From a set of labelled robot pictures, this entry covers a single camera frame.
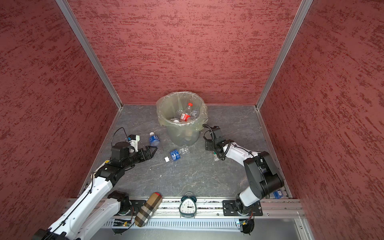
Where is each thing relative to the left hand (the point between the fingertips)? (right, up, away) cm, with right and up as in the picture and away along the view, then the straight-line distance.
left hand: (152, 152), depth 80 cm
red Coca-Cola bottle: (+18, +21, +10) cm, 29 cm away
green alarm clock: (+20, -24, -8) cm, 33 cm away
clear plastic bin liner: (+9, +27, +12) cm, 31 cm away
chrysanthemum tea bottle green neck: (+13, +18, -2) cm, 22 cm away
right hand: (+34, +1, +13) cm, 36 cm away
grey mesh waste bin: (+16, +22, +12) cm, 30 cm away
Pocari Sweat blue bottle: (+12, -3, +7) cm, 14 cm away
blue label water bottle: (-3, +5, +14) cm, 15 cm away
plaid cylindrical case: (+1, -26, -9) cm, 27 cm away
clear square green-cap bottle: (+37, -5, +9) cm, 38 cm away
